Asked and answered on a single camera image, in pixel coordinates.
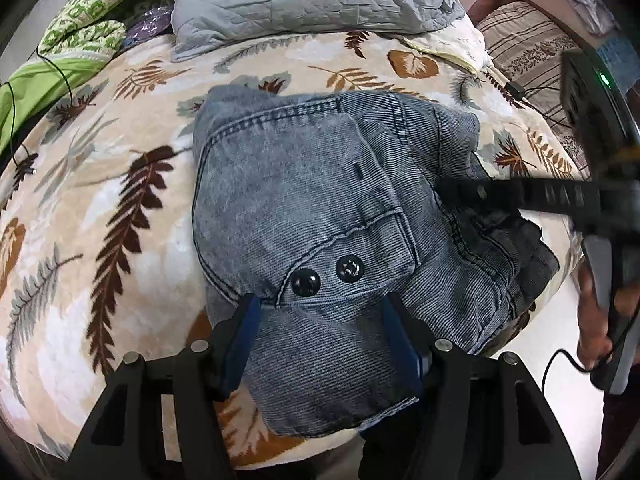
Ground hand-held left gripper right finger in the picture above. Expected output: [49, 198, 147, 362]
[381, 292, 583, 480]

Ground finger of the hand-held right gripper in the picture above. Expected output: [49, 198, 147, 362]
[436, 176, 606, 221]

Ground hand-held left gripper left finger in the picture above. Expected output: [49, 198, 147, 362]
[67, 292, 263, 480]

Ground grey denim pants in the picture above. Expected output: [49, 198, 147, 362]
[191, 85, 560, 436]

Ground person's right hand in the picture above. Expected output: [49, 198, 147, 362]
[575, 260, 615, 368]

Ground striped brown cushion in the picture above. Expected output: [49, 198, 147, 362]
[475, 1, 596, 171]

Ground cream pillow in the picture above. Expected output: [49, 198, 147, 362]
[400, 0, 493, 78]

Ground crumpled grey cloth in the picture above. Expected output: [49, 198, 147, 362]
[552, 0, 618, 36]

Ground person's dark clothing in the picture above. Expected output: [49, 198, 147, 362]
[595, 390, 640, 480]

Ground leaf print blanket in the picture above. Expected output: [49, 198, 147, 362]
[0, 30, 586, 471]

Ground grey quilted blanket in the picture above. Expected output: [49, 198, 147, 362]
[170, 0, 466, 63]

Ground plain green cloth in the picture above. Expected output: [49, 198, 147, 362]
[0, 55, 108, 153]

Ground green patterned quilt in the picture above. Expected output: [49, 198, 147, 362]
[37, 0, 181, 58]

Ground black charger cable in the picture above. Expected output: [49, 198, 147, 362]
[482, 70, 596, 136]

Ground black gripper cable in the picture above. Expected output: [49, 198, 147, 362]
[541, 349, 596, 396]

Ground thin black cable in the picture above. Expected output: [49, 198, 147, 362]
[0, 50, 73, 176]

